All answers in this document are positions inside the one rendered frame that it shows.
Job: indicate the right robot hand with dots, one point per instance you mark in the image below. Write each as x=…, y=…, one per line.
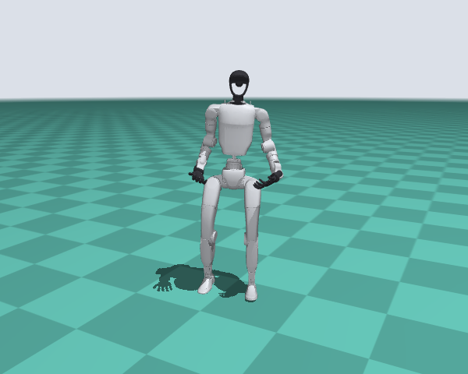
x=197, y=175

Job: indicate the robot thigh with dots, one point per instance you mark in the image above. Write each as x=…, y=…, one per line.
x=252, y=205
x=209, y=207

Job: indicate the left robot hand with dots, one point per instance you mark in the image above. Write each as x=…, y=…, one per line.
x=272, y=178

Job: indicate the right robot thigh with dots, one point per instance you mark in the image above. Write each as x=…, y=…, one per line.
x=209, y=207

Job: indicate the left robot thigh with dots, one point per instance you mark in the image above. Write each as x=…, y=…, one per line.
x=252, y=205

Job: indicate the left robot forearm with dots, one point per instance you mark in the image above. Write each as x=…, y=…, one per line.
x=273, y=161

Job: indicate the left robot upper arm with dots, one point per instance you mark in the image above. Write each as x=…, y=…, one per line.
x=265, y=128

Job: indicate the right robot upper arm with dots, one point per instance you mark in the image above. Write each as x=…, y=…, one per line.
x=210, y=125

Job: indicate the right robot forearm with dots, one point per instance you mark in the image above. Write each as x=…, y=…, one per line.
x=205, y=151

